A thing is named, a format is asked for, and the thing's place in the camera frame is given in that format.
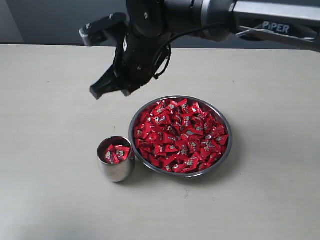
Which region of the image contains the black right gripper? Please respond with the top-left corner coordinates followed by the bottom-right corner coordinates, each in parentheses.
top-left (89, 24), bottom-right (172, 100)

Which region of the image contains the red candy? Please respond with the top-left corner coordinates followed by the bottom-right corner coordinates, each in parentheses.
top-left (114, 145), bottom-right (131, 162)
top-left (103, 144), bottom-right (120, 165)

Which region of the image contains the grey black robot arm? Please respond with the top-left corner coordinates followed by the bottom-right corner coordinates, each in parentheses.
top-left (79, 0), bottom-right (320, 99)

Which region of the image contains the steel cup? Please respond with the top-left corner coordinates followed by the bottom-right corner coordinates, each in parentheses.
top-left (97, 136), bottom-right (136, 183)

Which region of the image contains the steel bowl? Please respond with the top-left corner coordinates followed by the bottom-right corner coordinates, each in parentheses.
top-left (128, 96), bottom-right (233, 178)

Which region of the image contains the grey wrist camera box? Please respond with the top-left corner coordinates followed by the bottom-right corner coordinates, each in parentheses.
top-left (79, 12), bottom-right (128, 47)

